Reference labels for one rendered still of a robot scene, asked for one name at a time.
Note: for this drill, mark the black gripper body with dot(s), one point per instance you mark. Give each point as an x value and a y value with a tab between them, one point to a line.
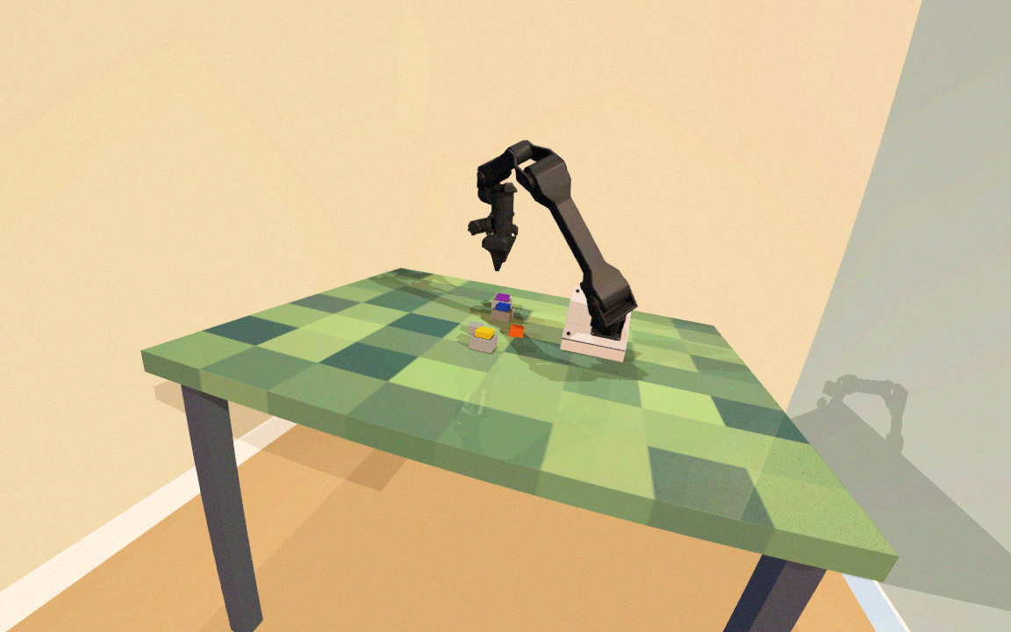
501	230

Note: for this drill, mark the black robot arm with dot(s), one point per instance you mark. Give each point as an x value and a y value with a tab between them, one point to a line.
608	293

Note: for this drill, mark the purple button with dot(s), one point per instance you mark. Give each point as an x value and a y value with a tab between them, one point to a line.
504	298

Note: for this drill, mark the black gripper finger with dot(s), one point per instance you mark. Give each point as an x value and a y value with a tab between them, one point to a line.
497	256
511	241

